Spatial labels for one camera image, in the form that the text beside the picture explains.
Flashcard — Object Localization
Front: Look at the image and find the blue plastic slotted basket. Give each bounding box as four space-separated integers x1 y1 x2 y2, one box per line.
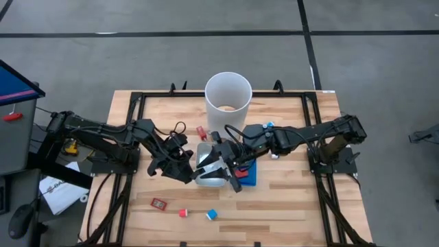
236 159 258 187

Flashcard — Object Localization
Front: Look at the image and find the red cabinet handle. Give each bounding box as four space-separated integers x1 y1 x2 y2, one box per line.
2 112 24 123

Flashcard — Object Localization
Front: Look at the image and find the red four-port USB charger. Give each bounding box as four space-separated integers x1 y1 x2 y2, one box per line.
150 198 168 211

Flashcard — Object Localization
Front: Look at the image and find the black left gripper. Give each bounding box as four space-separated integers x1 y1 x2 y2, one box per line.
147 133 206 185

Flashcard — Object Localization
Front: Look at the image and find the white paper manual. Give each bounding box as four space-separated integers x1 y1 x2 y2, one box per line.
38 161 89 216

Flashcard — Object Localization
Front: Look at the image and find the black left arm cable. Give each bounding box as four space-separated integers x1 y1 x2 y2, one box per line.
154 121 188 137

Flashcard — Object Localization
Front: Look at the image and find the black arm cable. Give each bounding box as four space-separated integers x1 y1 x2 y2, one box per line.
154 121 188 137
224 123 248 147

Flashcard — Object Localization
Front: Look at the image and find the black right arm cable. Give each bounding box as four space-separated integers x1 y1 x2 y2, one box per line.
224 123 248 147

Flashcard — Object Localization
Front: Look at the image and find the red slim charger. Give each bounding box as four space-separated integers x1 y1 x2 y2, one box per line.
195 126 209 142

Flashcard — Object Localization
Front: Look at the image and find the black computer mouse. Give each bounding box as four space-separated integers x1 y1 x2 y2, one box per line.
8 203 35 240

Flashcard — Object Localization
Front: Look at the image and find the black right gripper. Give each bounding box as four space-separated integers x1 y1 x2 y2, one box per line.
195 139 248 194

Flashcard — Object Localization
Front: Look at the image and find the black metal table frame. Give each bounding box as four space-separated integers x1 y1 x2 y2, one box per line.
80 80 377 247

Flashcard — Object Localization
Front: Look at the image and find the grey cabinet blue top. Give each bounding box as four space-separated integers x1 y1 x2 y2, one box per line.
0 60 46 176

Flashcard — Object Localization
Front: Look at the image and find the yellow tool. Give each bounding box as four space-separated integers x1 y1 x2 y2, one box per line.
64 139 79 156

